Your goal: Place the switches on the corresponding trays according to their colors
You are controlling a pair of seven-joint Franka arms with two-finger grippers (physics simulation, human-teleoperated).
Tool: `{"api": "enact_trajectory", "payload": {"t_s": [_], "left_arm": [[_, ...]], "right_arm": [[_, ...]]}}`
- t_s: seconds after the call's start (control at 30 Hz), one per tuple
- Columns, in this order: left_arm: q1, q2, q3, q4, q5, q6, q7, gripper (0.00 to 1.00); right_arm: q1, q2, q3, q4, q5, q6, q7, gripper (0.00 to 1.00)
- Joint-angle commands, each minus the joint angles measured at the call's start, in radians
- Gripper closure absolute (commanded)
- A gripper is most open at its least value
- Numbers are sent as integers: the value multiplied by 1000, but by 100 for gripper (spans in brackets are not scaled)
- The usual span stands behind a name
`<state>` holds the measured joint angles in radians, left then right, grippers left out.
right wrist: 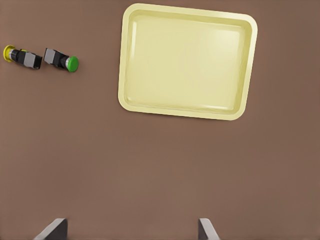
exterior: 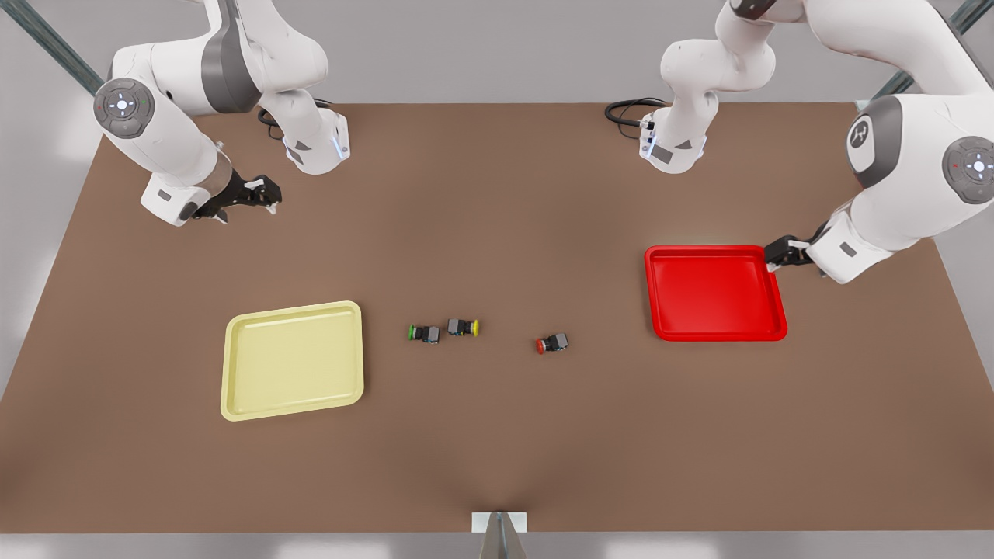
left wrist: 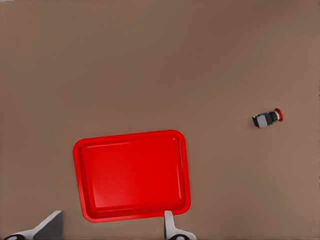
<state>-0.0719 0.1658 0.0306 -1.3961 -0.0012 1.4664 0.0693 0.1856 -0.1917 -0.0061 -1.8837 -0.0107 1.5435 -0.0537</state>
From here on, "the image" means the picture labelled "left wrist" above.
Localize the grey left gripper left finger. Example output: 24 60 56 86
0 210 65 240

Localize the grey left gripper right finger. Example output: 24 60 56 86
163 210 198 240

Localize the red rectangular tray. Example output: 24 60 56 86
72 129 192 224

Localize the red push-button switch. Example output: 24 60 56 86
251 107 285 130

